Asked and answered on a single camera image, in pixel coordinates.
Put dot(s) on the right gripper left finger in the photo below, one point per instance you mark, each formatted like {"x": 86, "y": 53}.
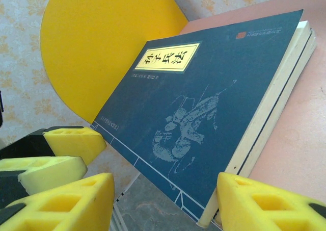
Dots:
{"x": 63, "y": 210}

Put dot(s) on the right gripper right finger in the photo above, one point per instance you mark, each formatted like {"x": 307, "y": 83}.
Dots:
{"x": 267, "y": 210}

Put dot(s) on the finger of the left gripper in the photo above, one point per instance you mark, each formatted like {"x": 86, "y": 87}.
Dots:
{"x": 76, "y": 141}
{"x": 51, "y": 172}

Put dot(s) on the dark blue book yellow label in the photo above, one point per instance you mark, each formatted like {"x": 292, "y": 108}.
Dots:
{"x": 285, "y": 88}
{"x": 178, "y": 101}

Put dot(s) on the yellow pink blue bookshelf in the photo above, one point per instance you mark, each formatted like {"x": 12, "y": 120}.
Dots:
{"x": 102, "y": 50}

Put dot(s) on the aluminium table side rail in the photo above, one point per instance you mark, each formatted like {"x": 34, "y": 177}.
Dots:
{"x": 119, "y": 215}

